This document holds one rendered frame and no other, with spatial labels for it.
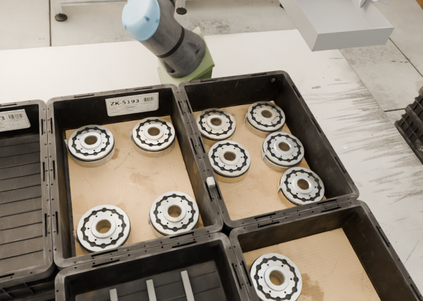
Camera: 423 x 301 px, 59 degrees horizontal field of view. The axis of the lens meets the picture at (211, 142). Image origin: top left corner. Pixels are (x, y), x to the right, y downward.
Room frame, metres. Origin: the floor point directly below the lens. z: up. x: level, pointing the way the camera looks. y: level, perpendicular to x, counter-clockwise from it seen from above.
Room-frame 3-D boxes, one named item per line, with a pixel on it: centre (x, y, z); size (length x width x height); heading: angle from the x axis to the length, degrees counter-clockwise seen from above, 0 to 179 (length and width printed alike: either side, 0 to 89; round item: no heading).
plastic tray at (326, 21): (0.90, -0.23, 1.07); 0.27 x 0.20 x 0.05; 23
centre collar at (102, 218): (0.30, 0.18, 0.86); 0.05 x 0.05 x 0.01
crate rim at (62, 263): (0.43, 0.16, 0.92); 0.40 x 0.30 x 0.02; 25
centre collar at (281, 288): (0.26, -0.17, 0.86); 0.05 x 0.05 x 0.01
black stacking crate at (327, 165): (0.55, -0.11, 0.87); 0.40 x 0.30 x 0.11; 25
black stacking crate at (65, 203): (0.43, 0.16, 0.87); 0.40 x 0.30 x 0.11; 25
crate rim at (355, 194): (0.55, -0.11, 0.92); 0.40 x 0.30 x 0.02; 25
